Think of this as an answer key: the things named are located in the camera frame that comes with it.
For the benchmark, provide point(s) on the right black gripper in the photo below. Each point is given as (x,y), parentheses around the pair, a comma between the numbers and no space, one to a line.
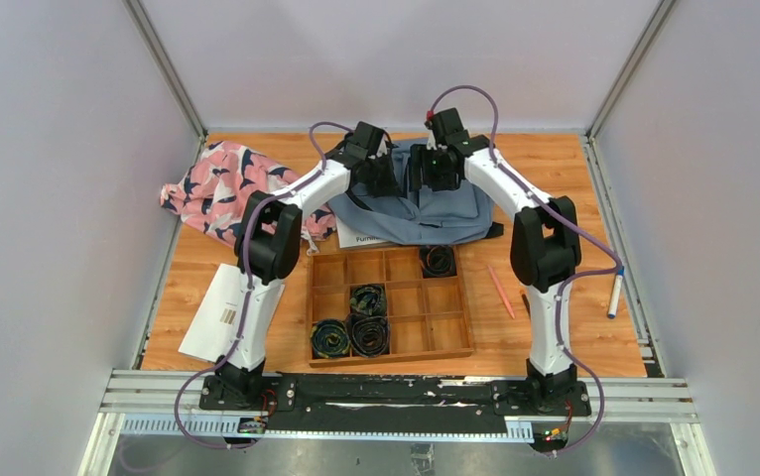
(420,156)

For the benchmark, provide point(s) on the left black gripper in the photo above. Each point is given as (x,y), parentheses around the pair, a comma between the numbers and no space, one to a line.
(384,175)

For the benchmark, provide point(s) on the blue grey backpack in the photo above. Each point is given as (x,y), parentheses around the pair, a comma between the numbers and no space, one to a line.
(422,217)

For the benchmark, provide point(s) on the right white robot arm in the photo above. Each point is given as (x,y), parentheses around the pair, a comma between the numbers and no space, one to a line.
(544,251)

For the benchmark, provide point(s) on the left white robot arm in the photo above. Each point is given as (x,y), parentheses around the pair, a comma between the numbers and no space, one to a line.
(269,246)

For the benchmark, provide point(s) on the white furniture book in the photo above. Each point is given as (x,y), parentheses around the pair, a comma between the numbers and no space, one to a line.
(349,239)

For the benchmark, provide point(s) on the rolled black belt top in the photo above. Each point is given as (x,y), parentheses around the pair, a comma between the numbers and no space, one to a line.
(437,261)

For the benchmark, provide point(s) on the pink pen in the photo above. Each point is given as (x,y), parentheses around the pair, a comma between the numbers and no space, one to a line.
(501,291)

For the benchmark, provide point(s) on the rolled green belt middle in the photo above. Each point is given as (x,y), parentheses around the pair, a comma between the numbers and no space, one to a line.
(369,300)

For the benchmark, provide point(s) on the wooden compartment tray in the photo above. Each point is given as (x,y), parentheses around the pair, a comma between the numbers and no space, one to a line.
(429,318)

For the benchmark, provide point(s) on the dark red pen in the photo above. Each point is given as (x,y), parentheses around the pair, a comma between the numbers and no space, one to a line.
(526,303)

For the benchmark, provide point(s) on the pink patterned cloth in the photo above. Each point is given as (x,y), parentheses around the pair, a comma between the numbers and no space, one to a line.
(212,195)

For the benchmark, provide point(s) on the rolled dark belt bottom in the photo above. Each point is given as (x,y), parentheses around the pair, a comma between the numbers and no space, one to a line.
(370,336)

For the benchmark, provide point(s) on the rolled green belt bottom-left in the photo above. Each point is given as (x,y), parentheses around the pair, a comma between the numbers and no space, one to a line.
(330,340)

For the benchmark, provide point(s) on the white blue marker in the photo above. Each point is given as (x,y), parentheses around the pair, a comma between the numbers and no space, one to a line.
(616,292)

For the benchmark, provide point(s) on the white paper booklet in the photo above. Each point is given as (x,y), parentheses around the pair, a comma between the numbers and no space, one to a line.
(217,320)

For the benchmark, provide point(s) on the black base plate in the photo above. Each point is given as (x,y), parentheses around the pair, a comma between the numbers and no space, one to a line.
(385,404)

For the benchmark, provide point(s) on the aluminium rail frame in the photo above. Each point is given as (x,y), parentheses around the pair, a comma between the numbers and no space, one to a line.
(157,401)

